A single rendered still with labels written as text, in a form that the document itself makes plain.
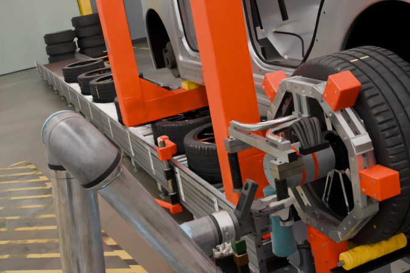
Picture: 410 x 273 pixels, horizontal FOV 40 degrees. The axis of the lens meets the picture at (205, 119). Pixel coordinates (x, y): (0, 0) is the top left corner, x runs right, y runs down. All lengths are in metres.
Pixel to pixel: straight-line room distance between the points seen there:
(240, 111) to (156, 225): 1.05
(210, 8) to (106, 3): 1.93
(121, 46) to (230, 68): 1.93
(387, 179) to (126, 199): 0.75
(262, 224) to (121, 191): 0.52
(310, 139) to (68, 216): 0.72
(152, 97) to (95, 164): 2.97
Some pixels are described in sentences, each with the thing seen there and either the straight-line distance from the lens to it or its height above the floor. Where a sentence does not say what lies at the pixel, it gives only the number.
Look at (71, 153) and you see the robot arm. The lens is 1.27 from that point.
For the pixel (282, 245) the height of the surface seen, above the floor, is 0.53.
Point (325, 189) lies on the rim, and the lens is 2.11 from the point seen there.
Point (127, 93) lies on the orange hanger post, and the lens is 4.14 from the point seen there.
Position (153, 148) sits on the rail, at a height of 0.39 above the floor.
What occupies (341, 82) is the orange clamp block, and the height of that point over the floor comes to 1.14.
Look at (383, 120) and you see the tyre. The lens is 1.70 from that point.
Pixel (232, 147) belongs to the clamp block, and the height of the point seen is 0.92.
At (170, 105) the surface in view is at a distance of 4.25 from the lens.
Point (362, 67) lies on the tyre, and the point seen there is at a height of 1.15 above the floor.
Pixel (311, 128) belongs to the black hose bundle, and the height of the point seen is 1.02.
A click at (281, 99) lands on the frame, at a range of 1.98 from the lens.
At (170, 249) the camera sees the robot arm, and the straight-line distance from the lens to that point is 1.40.
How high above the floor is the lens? 1.52
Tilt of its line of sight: 15 degrees down
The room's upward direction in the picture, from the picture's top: 10 degrees counter-clockwise
